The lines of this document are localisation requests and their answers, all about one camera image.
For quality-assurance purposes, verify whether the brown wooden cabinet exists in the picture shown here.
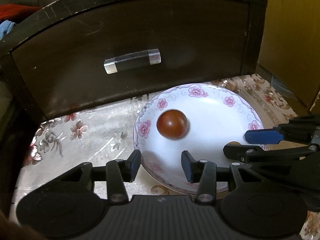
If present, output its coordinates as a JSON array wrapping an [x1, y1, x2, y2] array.
[[259, 0, 319, 114]]

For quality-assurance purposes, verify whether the red garment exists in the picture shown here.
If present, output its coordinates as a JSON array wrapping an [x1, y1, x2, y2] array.
[[0, 4, 42, 23]]

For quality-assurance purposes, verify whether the white floral porcelain plate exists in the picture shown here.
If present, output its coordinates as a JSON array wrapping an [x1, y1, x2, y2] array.
[[133, 83, 263, 194]]

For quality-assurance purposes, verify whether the dark wooden nightstand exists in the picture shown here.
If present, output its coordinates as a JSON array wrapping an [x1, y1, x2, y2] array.
[[1, 0, 267, 118]]

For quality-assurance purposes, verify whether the silver black drawer handle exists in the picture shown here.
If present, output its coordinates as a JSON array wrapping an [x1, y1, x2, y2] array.
[[104, 49, 161, 75]]

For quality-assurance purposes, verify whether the blue garment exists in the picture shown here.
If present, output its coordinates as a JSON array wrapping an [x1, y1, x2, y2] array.
[[0, 20, 16, 40]]

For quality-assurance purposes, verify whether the large dark red tomato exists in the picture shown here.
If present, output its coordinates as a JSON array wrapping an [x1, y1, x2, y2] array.
[[156, 109, 189, 140]]

